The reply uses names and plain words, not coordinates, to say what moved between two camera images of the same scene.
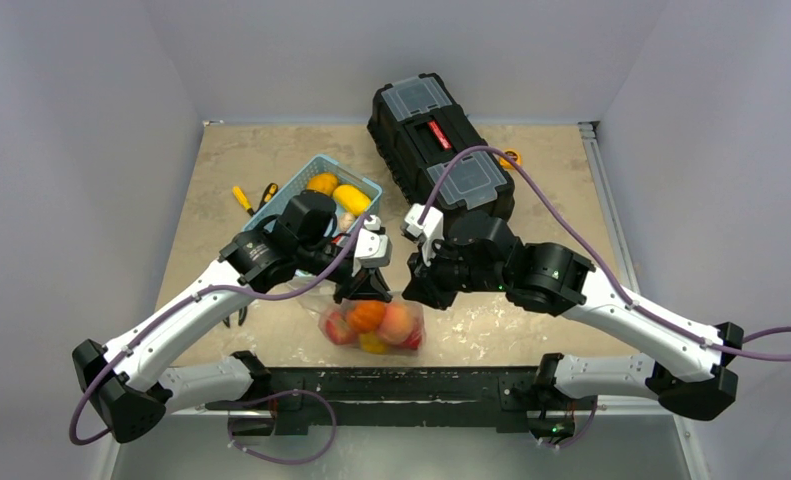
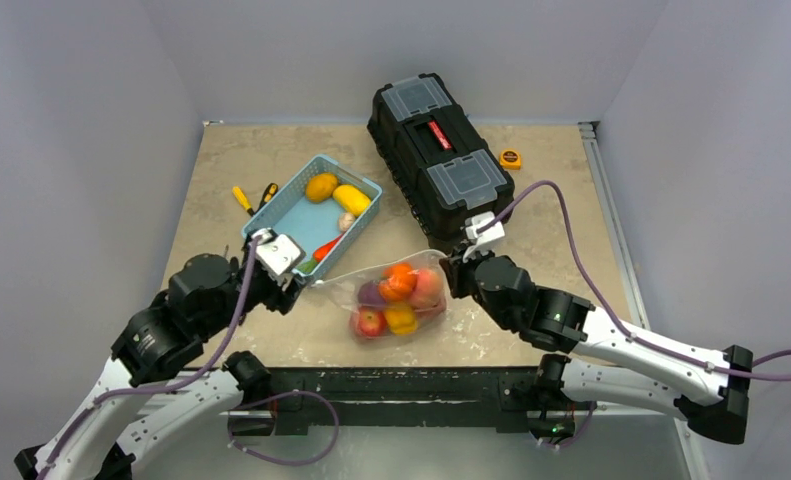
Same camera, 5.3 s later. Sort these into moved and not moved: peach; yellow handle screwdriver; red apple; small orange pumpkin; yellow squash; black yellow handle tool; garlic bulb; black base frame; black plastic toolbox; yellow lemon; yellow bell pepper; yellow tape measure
Moved: small orange pumpkin; yellow bell pepper; peach; red apple
Not moved: garlic bulb; black base frame; yellow handle screwdriver; black yellow handle tool; yellow lemon; yellow tape measure; yellow squash; black plastic toolbox
